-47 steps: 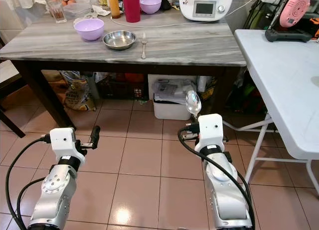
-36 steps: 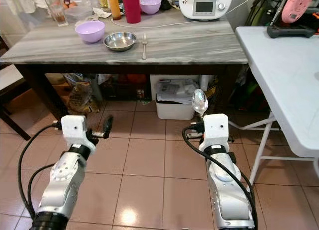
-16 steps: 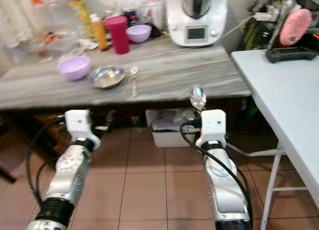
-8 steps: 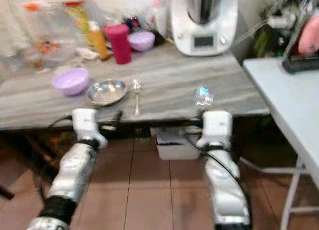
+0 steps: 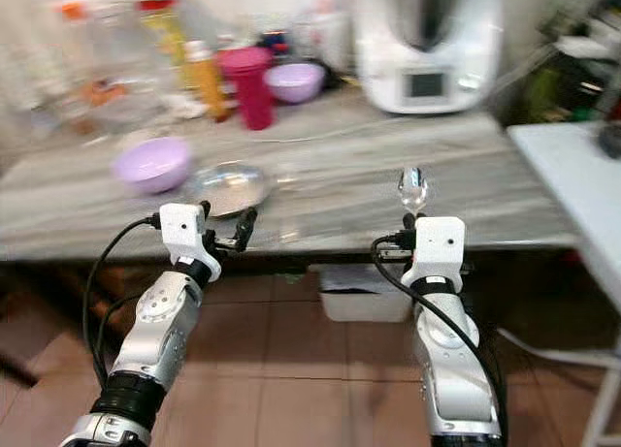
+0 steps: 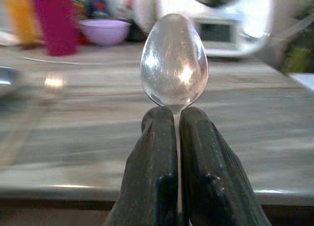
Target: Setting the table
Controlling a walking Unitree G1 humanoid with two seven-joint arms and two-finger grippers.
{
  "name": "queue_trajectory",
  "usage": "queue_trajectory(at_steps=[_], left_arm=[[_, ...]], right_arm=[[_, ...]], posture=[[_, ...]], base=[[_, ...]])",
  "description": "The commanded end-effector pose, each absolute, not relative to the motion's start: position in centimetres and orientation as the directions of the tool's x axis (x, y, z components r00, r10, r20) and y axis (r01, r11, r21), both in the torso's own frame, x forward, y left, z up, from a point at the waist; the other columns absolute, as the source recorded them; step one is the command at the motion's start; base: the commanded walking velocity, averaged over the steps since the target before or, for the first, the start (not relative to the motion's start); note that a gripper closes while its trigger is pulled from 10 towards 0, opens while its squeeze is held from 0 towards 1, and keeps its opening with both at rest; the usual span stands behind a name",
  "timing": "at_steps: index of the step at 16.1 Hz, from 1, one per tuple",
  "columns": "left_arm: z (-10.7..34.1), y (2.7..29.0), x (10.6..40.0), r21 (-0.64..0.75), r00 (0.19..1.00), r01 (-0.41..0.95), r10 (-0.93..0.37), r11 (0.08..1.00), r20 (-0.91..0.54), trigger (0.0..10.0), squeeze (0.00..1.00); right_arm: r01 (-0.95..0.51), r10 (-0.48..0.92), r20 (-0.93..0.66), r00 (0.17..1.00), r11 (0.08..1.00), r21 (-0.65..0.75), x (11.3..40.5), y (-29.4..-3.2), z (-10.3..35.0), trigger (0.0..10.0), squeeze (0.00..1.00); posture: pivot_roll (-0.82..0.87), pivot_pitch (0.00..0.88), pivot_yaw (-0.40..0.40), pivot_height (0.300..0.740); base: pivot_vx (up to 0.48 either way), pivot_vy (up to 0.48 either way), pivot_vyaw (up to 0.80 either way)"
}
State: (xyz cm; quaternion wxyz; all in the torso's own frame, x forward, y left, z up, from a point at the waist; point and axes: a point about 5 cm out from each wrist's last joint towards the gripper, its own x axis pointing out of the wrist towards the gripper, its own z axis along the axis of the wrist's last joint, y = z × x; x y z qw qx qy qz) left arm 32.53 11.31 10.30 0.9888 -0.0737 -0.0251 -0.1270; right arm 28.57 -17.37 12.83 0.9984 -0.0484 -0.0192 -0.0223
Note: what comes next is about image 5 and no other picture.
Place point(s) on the shiny metal spoon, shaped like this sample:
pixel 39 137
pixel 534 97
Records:
pixel 413 188

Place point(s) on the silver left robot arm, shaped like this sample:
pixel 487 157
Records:
pixel 160 335

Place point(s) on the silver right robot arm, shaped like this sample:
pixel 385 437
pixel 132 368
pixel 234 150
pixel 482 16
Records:
pixel 454 369

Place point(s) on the purple plastic bowl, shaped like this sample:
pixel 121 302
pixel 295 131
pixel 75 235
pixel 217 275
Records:
pixel 152 164
pixel 297 81

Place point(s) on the white plastic storage box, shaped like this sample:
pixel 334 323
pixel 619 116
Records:
pixel 364 294

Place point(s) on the orange bottle with white cap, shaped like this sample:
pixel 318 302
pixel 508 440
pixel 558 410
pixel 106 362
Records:
pixel 206 81

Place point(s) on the crimson plastic tumbler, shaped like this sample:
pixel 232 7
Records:
pixel 249 86

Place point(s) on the white side table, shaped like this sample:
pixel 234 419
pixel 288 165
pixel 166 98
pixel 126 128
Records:
pixel 577 205

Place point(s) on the white kitchen appliance with display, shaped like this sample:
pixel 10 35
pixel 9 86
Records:
pixel 429 49

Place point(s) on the yellow bottle with red cap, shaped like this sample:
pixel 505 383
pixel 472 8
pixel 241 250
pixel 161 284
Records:
pixel 163 35

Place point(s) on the green crate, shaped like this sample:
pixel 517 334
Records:
pixel 558 93

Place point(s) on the clear jar with orange lid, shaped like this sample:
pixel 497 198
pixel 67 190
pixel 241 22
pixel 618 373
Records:
pixel 92 64

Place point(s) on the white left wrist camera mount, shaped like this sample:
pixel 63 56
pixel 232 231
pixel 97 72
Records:
pixel 184 232

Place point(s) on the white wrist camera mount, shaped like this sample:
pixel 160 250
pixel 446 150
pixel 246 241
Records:
pixel 439 245
pixel 184 232

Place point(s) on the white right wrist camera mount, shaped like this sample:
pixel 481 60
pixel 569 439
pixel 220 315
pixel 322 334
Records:
pixel 439 245

